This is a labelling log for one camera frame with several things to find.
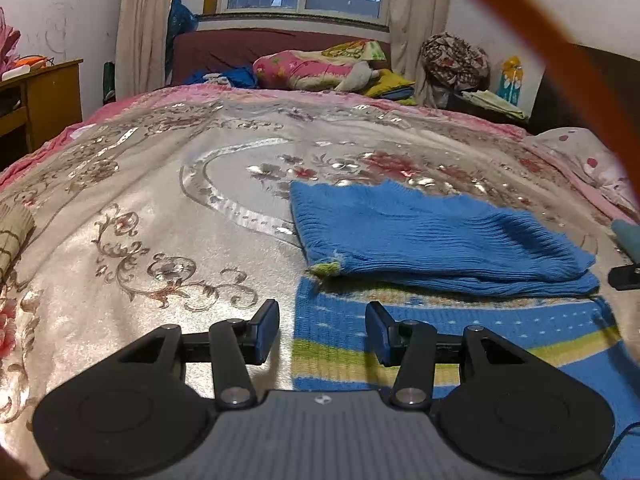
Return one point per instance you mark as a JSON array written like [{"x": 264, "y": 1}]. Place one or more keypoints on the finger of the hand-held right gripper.
[
  {"x": 625, "y": 276},
  {"x": 627, "y": 235}
]

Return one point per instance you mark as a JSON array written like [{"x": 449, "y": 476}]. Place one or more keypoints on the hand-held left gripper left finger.
[{"x": 267, "y": 332}]

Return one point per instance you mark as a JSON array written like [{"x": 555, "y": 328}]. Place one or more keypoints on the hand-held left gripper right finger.
[{"x": 377, "y": 332}]

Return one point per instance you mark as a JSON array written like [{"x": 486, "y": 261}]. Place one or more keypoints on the blue striped knit sweater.
[{"x": 425, "y": 240}]

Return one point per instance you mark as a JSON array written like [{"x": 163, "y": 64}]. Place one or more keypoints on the pink dotted pillow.
[{"x": 595, "y": 160}]

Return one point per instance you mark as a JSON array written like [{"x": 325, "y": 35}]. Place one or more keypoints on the dark wooden furniture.
[{"x": 585, "y": 90}]

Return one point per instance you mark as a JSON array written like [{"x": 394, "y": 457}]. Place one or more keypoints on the pale green folded cloth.
[{"x": 492, "y": 102}]

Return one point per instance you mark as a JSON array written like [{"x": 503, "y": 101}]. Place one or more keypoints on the yellow blue bottle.
[{"x": 515, "y": 80}]

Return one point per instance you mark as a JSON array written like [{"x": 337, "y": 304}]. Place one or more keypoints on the yellow folded cloth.
[{"x": 392, "y": 87}]

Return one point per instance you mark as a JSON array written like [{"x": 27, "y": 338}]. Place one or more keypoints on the patterned cloth bundle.
[{"x": 455, "y": 60}]

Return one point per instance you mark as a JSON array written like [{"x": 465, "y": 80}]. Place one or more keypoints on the blue cloth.
[{"x": 235, "y": 77}]

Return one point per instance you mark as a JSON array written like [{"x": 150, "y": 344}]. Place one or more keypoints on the pink floral quilt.
[{"x": 295, "y": 71}]

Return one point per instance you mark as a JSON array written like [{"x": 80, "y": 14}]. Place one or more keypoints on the rolled checked cloth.
[{"x": 12, "y": 240}]

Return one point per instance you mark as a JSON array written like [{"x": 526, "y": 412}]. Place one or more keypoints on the yellow floral pillow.
[{"x": 355, "y": 51}]

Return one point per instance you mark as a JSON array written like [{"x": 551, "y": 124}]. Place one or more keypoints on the maroon sofa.
[{"x": 225, "y": 50}]

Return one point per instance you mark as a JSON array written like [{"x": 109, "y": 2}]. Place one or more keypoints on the green bottle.
[{"x": 109, "y": 82}]

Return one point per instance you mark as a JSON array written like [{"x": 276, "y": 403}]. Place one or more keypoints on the beige curtain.
[
  {"x": 415, "y": 25},
  {"x": 145, "y": 30}
]

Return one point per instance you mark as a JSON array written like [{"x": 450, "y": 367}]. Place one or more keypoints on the wooden desk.
[{"x": 50, "y": 105}]

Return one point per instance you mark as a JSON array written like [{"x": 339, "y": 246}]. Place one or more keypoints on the blue bag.
[{"x": 181, "y": 22}]

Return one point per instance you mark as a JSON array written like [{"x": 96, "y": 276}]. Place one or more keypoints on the orange and white item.
[{"x": 27, "y": 63}]

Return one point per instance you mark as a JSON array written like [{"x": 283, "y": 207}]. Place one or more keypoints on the pink cloth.
[{"x": 7, "y": 40}]

